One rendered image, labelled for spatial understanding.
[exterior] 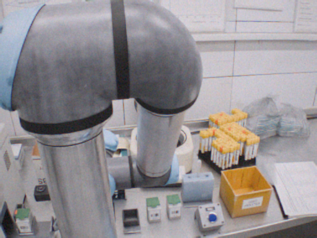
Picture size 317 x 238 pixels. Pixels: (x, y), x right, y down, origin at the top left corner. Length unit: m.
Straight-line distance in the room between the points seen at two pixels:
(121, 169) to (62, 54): 0.40
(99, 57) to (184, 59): 0.09
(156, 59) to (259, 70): 1.22
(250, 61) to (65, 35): 1.23
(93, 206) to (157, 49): 0.21
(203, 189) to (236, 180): 0.14
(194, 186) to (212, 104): 0.57
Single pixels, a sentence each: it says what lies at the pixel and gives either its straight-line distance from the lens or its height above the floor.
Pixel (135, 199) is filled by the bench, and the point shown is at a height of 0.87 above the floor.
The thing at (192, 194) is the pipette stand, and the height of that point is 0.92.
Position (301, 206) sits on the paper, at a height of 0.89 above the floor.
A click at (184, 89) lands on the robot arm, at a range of 0.35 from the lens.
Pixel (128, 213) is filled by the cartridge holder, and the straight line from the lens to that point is 0.99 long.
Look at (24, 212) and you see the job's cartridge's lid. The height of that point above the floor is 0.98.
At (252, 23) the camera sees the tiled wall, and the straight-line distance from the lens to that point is 1.43.
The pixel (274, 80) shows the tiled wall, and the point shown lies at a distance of 1.57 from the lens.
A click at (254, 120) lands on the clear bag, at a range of 1.41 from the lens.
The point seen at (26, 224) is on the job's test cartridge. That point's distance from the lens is 0.93.
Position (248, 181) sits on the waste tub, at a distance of 1.11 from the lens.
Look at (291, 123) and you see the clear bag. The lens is 1.51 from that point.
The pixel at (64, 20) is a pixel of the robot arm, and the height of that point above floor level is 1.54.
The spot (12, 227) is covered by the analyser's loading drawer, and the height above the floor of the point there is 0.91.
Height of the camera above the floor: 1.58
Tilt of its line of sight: 26 degrees down
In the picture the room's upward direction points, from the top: 1 degrees counter-clockwise
